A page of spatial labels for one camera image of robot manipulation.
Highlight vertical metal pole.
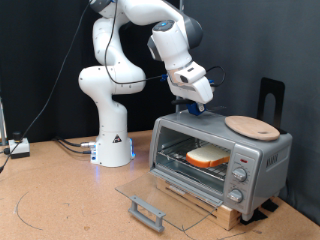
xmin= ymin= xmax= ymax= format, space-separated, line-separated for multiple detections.
xmin=175 ymin=0 xmax=185 ymax=113

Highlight black camera cable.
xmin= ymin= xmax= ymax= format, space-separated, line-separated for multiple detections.
xmin=103 ymin=0 xmax=226 ymax=88

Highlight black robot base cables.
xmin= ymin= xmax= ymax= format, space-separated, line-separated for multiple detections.
xmin=53 ymin=135 xmax=98 ymax=156

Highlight slotted wooden block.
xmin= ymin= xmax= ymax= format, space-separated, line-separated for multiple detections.
xmin=155 ymin=176 xmax=243 ymax=232

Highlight black metal bookend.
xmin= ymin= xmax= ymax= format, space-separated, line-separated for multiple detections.
xmin=257 ymin=77 xmax=287 ymax=135

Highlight silver toaster oven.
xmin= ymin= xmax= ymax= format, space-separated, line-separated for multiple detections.
xmin=148 ymin=107 xmax=294 ymax=222

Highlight emergency stop button box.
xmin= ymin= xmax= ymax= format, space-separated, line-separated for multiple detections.
xmin=8 ymin=131 xmax=31 ymax=160

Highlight metal frame post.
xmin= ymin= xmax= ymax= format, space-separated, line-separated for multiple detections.
xmin=0 ymin=96 xmax=7 ymax=147

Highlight white bread slice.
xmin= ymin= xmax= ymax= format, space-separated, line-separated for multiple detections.
xmin=185 ymin=143 xmax=232 ymax=169

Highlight silver oven knob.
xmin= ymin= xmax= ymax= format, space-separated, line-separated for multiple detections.
xmin=227 ymin=188 xmax=245 ymax=204
xmin=232 ymin=167 xmax=249 ymax=183

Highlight wire oven rack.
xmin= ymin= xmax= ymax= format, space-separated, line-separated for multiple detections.
xmin=157 ymin=137 xmax=232 ymax=182

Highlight glass oven door with handle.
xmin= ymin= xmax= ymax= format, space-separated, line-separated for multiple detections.
xmin=115 ymin=167 xmax=225 ymax=234

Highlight long black hanging cable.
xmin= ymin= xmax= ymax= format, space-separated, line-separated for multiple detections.
xmin=0 ymin=0 xmax=93 ymax=174

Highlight round wooden cutting board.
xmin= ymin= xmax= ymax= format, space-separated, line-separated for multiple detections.
xmin=224 ymin=115 xmax=281 ymax=142

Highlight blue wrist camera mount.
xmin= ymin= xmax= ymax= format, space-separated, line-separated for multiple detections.
xmin=159 ymin=73 xmax=216 ymax=88

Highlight black foam pad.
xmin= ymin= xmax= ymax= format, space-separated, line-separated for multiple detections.
xmin=260 ymin=199 xmax=280 ymax=213
xmin=239 ymin=208 xmax=269 ymax=226

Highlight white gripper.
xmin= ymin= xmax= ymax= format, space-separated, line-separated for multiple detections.
xmin=165 ymin=60 xmax=215 ymax=112

